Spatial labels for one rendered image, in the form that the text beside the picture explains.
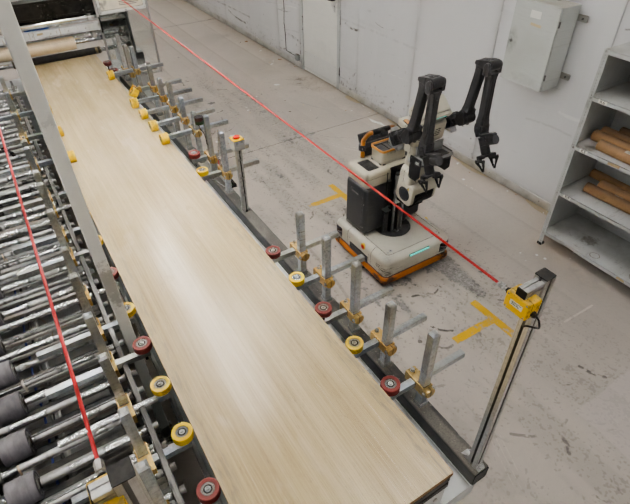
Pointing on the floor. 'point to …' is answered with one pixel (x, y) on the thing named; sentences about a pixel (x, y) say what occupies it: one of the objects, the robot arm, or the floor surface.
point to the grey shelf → (559, 224)
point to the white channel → (72, 189)
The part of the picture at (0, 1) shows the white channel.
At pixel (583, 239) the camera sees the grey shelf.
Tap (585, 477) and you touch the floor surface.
